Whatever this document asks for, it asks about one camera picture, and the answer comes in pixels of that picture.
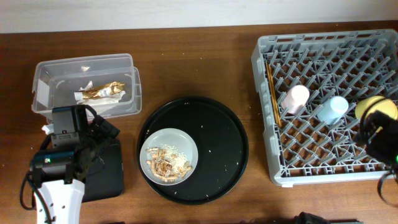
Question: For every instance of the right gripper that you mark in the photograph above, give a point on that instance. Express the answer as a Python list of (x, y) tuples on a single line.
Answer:
[(373, 125)]

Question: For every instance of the round black serving tray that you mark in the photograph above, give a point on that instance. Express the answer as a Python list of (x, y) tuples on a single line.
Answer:
[(222, 144)]

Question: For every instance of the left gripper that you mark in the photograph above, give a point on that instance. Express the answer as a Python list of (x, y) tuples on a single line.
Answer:
[(101, 135)]

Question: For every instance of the grey plate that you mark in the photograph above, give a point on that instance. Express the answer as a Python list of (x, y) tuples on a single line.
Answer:
[(169, 136)]

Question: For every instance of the black rectangular bin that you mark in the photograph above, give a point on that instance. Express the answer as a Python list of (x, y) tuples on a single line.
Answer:
[(106, 177)]

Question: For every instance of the wooden chopstick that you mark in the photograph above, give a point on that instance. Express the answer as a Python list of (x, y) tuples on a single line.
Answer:
[(275, 93), (272, 93)]

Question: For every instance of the light blue plastic cup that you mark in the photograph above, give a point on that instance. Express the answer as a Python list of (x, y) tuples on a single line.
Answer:
[(333, 109)]

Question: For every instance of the white tissue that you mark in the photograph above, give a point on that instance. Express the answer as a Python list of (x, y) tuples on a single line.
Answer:
[(105, 103)]

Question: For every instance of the yellow plastic bowl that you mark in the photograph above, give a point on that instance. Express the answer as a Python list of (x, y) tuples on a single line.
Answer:
[(374, 105)]

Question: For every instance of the pink plastic cup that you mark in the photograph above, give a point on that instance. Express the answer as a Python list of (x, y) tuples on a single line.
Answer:
[(295, 99)]

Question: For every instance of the clear plastic waste container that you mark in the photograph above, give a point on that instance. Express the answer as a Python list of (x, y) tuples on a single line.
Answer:
[(56, 81)]

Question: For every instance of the food scraps with rice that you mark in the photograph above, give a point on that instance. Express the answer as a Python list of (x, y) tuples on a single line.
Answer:
[(167, 164)]

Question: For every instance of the gold coffee sachet wrapper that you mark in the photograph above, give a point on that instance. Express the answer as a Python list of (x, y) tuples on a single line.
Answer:
[(102, 91)]

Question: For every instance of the grey dishwasher rack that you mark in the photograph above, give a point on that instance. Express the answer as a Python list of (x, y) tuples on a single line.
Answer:
[(356, 65)]

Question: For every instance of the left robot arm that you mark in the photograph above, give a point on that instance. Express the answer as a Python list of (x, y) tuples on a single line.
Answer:
[(58, 171)]

